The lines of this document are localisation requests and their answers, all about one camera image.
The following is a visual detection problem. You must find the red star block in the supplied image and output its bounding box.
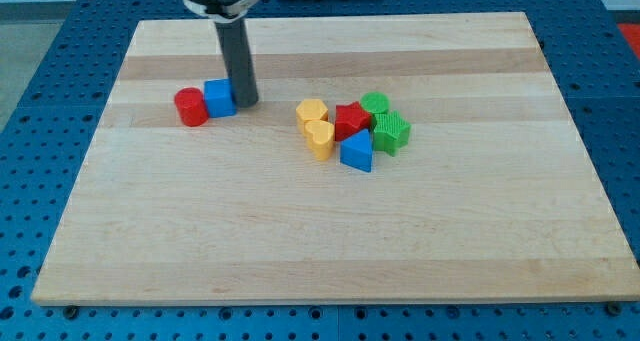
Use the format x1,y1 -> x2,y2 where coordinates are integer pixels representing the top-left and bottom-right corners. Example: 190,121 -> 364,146
335,101 -> 371,142

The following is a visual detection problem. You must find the green star block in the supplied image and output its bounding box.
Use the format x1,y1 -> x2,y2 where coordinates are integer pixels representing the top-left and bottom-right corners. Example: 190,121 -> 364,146
373,111 -> 411,156

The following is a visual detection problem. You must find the yellow heart block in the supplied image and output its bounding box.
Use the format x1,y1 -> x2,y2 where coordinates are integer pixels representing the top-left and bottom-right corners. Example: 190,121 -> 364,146
304,120 -> 335,161

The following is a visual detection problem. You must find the blue triangle block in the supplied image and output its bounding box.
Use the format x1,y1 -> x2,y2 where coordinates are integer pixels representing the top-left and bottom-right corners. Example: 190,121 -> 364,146
340,129 -> 373,172

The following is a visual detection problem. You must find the yellow hexagon block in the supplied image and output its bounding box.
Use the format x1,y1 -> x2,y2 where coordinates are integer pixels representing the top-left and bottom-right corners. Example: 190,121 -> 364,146
295,99 -> 329,133

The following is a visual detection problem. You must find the green cylinder block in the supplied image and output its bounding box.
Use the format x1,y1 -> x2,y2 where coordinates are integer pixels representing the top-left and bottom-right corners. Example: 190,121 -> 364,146
360,91 -> 390,115

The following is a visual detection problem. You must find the wooden board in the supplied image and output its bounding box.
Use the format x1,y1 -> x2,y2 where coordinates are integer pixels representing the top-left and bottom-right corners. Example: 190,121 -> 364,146
32,12 -> 639,306

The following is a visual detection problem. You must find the blue cube block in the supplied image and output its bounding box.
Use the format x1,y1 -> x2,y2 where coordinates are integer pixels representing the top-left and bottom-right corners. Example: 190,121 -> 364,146
204,79 -> 236,118

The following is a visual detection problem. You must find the red cylinder block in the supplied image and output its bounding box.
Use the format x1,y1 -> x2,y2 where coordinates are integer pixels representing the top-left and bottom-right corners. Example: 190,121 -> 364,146
174,87 -> 209,127

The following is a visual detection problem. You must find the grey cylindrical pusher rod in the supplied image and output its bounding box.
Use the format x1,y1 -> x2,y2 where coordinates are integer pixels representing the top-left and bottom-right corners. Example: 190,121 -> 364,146
215,18 -> 259,108

